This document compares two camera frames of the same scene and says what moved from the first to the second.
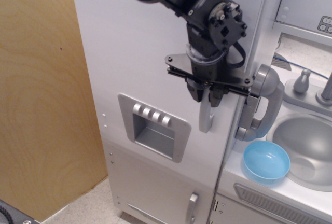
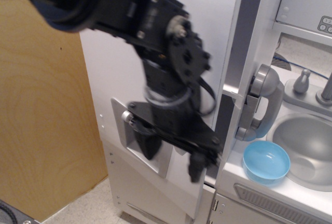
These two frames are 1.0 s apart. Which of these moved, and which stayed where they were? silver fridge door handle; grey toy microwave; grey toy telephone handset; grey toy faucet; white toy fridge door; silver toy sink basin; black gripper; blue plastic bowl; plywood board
Moved: white toy fridge door; black gripper; silver fridge door handle
Stayed: grey toy faucet; blue plastic bowl; grey toy telephone handset; silver toy sink basin; grey toy microwave; plywood board
